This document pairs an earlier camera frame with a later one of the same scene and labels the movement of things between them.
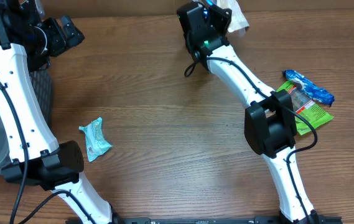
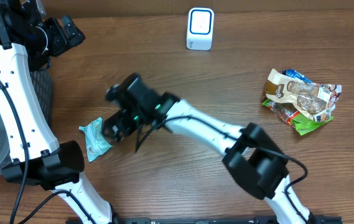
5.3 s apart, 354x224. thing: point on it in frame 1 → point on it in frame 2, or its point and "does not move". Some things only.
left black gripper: (61, 43) does not move
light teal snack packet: (96, 142) does not move
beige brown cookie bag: (237, 20) → (316, 101)
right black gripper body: (218, 18) → (127, 119)
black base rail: (208, 220) does not move
